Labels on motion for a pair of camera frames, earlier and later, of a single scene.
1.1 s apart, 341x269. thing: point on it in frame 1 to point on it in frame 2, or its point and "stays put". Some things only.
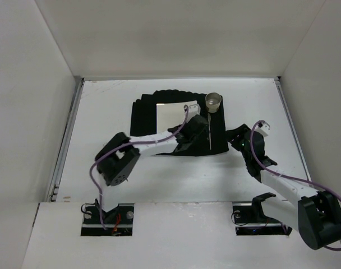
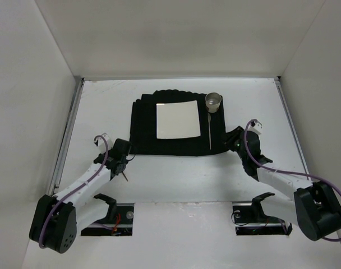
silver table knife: (208, 115) stays put
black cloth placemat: (143, 118) stays put
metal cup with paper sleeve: (213, 100) stays put
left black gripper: (200, 123) to (119, 167)
